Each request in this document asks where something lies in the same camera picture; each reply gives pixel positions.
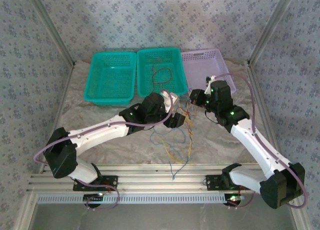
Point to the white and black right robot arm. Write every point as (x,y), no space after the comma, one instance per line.
(257,150)

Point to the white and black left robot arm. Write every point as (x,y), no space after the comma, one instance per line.
(100,130)

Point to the lavender perforated plastic basket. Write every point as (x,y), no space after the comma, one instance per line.
(200,70)

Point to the teal perforated plastic basket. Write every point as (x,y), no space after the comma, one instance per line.
(175,65)
(110,77)

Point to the aluminium side beam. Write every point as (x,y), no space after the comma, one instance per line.
(263,102)
(68,80)

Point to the small circuit board with LEDs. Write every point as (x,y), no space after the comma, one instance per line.
(235,199)
(93,197)

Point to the grey metal panel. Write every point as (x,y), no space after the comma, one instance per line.
(160,217)

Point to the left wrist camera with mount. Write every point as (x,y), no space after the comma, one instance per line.
(175,100)

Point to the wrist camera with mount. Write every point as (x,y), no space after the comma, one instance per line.
(211,78)
(175,100)

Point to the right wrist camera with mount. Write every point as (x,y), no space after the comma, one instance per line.
(211,78)

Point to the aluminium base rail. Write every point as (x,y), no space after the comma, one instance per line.
(160,180)

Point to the aluminium frame post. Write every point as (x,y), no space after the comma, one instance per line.
(51,27)
(271,27)

